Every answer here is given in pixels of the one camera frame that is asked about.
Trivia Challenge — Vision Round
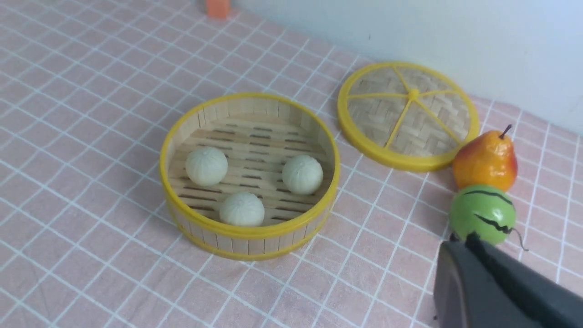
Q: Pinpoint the orange toy pear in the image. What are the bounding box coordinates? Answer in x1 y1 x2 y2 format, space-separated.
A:
452 124 518 192

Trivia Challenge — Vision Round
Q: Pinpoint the green toy watermelon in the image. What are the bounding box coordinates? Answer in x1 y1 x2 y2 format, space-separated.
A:
449 184 517 246

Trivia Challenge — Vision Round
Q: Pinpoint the woven bamboo steamer lid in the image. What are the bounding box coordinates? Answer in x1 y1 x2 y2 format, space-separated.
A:
337 61 480 172

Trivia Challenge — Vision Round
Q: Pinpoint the orange foam block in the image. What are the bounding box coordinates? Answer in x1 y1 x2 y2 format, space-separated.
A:
205 0 231 20

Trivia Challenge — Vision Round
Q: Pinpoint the white steamed bun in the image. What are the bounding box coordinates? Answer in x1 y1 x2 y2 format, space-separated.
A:
219 191 265 227
282 155 323 195
185 147 228 187

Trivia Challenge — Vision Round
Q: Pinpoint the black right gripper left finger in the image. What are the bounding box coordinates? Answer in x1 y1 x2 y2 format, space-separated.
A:
433 240 542 328

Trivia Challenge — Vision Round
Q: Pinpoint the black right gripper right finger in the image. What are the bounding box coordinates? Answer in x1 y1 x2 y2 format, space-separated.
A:
465 233 582 328

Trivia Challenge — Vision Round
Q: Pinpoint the bamboo steamer tray yellow rim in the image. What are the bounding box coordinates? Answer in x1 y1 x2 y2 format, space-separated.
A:
159 93 341 261

